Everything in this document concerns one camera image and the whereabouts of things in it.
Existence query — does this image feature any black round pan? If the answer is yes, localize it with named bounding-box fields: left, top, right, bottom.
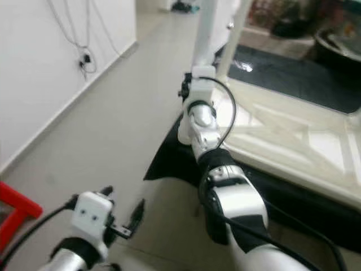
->
left=313, top=28, right=361, bottom=74

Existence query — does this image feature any black tablecloth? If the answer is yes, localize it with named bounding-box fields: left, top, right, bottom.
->
left=144, top=44, right=361, bottom=255

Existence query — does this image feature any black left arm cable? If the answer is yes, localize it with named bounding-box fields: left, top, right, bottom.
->
left=0, top=195, right=80, bottom=271

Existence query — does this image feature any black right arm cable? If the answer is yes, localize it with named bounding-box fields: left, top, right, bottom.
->
left=206, top=76, right=347, bottom=271

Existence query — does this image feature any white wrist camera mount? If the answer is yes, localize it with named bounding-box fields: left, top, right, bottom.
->
left=183, top=65, right=218, bottom=111
left=72, top=192, right=113, bottom=244

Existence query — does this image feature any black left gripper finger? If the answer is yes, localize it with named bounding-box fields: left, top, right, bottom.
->
left=129, top=199, right=146, bottom=232

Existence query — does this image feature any red plastic stool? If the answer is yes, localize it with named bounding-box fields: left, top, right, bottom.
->
left=0, top=181, right=43, bottom=252

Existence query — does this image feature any white plastic table top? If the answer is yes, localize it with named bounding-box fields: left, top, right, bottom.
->
left=178, top=73, right=361, bottom=212

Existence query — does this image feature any black floor mop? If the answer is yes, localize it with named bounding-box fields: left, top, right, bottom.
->
left=171, top=2, right=201, bottom=13

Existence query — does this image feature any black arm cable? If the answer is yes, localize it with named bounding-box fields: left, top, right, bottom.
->
left=0, top=195, right=80, bottom=271
left=206, top=76, right=347, bottom=271

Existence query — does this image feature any looped grey wall cable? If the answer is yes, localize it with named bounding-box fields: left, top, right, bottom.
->
left=48, top=0, right=98, bottom=77

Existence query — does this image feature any flat clear tape patch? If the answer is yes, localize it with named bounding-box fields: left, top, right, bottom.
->
left=234, top=61, right=254, bottom=73

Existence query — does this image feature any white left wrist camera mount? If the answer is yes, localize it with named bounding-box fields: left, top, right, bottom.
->
left=72, top=192, right=113, bottom=244

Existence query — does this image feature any long grey wall cable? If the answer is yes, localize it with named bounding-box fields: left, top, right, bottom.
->
left=87, top=0, right=125, bottom=57

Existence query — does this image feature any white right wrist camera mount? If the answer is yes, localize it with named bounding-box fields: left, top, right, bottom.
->
left=183, top=65, right=218, bottom=111

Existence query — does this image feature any white threaded table leg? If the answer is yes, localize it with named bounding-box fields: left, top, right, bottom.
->
left=217, top=0, right=252, bottom=77
left=192, top=0, right=218, bottom=68

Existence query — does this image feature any shiny black bag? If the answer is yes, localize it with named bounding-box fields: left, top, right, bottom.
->
left=271, top=0, right=316, bottom=39

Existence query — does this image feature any beige padded base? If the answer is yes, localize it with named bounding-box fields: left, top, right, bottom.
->
left=237, top=28, right=316, bottom=60

